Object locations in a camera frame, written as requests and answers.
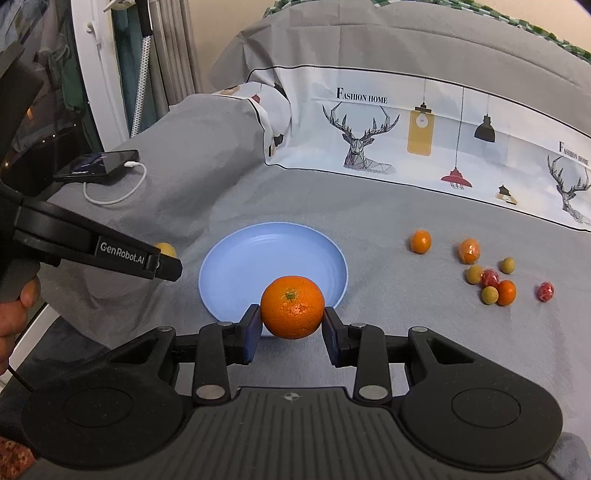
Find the black smartphone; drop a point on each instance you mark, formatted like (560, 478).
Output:
(95, 166)

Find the white door frame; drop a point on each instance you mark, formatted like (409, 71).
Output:
(95, 43)

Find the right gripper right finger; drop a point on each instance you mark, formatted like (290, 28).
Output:
(367, 348)

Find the green fruit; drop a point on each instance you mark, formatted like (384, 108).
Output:
(474, 274)
(166, 249)
(507, 265)
(489, 295)

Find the blue plastic plate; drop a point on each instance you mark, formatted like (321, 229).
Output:
(238, 268)

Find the red fruit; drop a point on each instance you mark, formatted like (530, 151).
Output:
(490, 278)
(545, 292)

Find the large orange mandarin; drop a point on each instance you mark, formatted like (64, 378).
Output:
(292, 307)

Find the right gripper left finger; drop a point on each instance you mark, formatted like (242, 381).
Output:
(215, 347)

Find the person left hand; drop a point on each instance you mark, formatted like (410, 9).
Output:
(13, 319)

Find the small orange tangerine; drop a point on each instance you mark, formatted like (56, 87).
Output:
(507, 292)

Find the grey printed sofa cover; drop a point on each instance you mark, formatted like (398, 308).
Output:
(205, 177)

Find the orange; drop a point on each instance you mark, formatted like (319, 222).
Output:
(421, 241)
(469, 251)

